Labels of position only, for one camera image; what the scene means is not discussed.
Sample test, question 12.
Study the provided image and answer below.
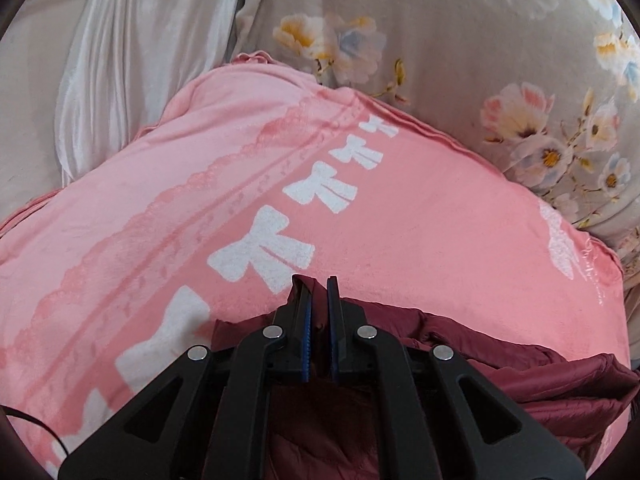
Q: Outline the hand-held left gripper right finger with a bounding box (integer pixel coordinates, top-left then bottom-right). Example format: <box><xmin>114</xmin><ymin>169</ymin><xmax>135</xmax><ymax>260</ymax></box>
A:
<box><xmin>326</xmin><ymin>275</ymin><xmax>586</xmax><ymax>480</ymax></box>

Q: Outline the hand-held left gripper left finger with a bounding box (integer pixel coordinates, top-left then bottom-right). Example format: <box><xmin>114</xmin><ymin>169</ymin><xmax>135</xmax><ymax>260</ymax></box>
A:
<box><xmin>57</xmin><ymin>274</ymin><xmax>314</xmax><ymax>480</ymax></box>

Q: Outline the maroon puffer jacket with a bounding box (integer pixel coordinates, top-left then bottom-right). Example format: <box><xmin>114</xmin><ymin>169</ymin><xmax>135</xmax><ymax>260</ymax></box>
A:
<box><xmin>210</xmin><ymin>280</ymin><xmax>640</xmax><ymax>480</ymax></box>

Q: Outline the pink blanket with white bows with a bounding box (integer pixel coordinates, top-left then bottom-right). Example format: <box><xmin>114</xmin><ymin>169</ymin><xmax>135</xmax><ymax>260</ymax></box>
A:
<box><xmin>0</xmin><ymin>52</ymin><xmax>627</xmax><ymax>480</ymax></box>

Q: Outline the grey floral bed sheet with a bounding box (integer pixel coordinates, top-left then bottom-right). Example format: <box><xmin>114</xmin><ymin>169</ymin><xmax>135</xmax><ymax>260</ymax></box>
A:
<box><xmin>234</xmin><ymin>0</ymin><xmax>640</xmax><ymax>272</ymax></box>

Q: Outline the white satin curtain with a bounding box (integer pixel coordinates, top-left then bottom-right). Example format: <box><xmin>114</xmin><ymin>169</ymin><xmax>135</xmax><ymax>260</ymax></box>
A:
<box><xmin>0</xmin><ymin>0</ymin><xmax>251</xmax><ymax>221</ymax></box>

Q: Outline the black cable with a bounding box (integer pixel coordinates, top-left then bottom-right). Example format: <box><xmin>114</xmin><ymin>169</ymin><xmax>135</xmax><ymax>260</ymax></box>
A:
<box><xmin>0</xmin><ymin>404</ymin><xmax>69</xmax><ymax>462</ymax></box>

